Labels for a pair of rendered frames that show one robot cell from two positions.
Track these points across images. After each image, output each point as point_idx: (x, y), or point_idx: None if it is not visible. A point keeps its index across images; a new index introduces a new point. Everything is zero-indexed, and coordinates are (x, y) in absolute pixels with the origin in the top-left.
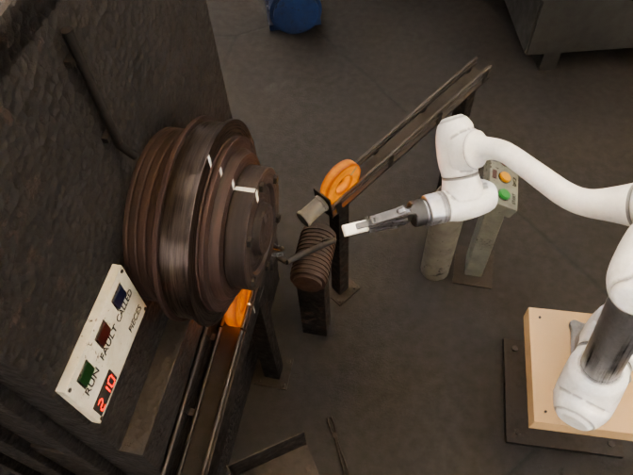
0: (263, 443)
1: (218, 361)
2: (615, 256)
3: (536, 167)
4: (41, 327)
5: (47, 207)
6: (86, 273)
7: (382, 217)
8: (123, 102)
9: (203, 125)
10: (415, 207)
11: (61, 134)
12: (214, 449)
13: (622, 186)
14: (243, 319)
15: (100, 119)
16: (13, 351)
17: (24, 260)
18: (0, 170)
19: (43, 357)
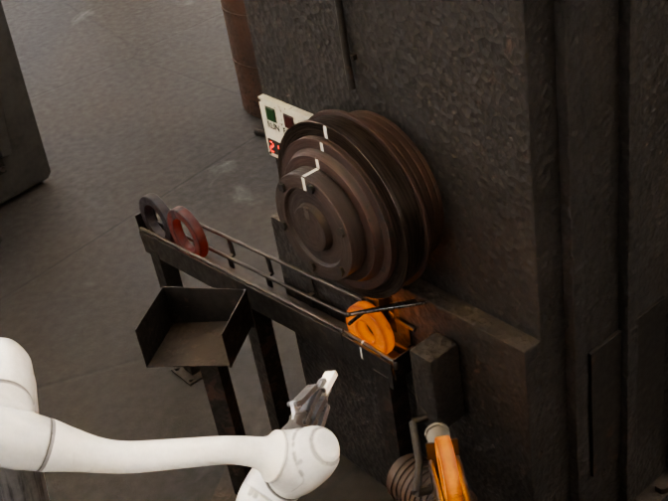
0: (347, 496)
1: (342, 326)
2: (27, 355)
3: (177, 440)
4: (269, 58)
5: (295, 21)
6: (304, 87)
7: (305, 391)
8: (375, 64)
9: (373, 143)
10: (290, 423)
11: (318, 7)
12: (271, 298)
13: (67, 433)
14: (351, 333)
15: (349, 42)
16: (253, 39)
17: (274, 19)
18: None
19: (264, 70)
